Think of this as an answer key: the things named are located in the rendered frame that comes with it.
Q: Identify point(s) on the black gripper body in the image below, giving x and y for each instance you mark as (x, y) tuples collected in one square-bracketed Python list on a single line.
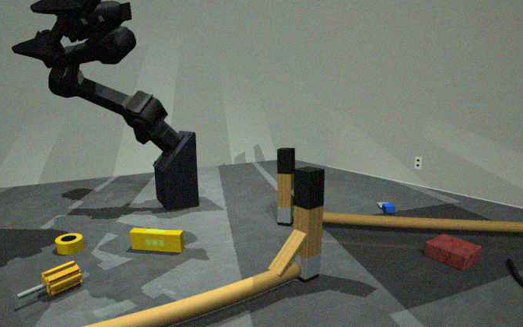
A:
[(92, 20)]

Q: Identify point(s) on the red rectangular block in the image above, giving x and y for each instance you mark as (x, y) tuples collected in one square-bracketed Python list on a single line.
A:
[(452, 251)]

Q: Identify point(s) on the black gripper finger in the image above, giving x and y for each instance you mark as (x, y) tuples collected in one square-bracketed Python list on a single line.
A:
[(35, 48), (60, 7)]

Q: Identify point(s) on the yellow ring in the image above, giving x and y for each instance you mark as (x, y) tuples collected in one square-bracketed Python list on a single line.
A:
[(69, 244)]

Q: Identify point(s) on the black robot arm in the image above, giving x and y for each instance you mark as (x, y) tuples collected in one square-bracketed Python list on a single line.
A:
[(143, 112)]

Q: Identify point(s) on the yellow rectangular block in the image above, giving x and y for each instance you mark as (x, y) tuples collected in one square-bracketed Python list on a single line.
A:
[(157, 240)]

